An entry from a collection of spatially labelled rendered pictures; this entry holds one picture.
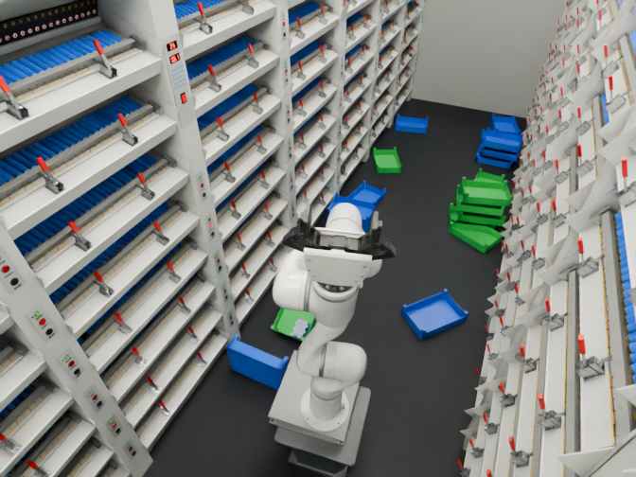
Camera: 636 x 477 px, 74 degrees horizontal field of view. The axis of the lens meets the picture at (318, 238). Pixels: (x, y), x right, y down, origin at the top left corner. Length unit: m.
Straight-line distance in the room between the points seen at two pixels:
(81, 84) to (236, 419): 1.54
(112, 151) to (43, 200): 0.24
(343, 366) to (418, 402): 0.88
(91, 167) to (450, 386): 1.83
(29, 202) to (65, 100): 0.26
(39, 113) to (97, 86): 0.17
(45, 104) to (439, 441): 1.93
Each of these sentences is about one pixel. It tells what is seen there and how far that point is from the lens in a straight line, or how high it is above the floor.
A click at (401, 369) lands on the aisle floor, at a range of 2.31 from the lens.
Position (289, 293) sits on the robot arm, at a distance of 0.76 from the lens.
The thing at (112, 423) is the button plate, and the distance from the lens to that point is 1.79.
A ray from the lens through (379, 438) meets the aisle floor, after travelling 2.12.
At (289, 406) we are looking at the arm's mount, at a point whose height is 0.34.
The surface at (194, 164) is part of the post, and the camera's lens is 1.61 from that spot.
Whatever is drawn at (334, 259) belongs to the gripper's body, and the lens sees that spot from 0.61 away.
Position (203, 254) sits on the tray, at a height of 0.72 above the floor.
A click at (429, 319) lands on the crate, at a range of 2.52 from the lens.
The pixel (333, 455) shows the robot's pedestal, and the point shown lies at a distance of 1.78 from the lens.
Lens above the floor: 1.93
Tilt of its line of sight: 41 degrees down
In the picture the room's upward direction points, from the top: straight up
